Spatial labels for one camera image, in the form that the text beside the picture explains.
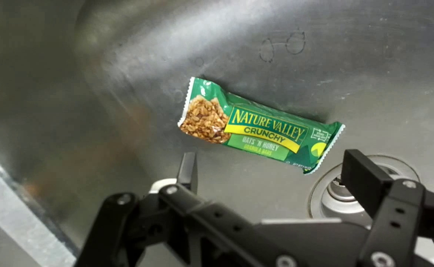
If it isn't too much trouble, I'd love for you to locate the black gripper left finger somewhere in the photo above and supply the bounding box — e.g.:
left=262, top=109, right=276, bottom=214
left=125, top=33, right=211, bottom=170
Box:
left=74, top=149, right=296, bottom=267

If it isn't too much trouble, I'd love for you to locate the stainless steel double sink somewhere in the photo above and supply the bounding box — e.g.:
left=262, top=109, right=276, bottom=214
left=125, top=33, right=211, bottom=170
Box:
left=0, top=0, right=434, bottom=267

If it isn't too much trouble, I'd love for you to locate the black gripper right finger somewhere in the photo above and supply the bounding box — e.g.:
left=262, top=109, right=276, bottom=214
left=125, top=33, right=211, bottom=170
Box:
left=341, top=146, right=434, bottom=267

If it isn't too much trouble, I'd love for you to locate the sink drain strainer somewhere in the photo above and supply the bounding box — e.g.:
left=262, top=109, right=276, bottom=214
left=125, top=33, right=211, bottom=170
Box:
left=308, top=152, right=422, bottom=228

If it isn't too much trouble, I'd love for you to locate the green granola bar packet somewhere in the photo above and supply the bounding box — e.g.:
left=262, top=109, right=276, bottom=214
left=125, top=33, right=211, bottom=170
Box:
left=176, top=75, right=347, bottom=174

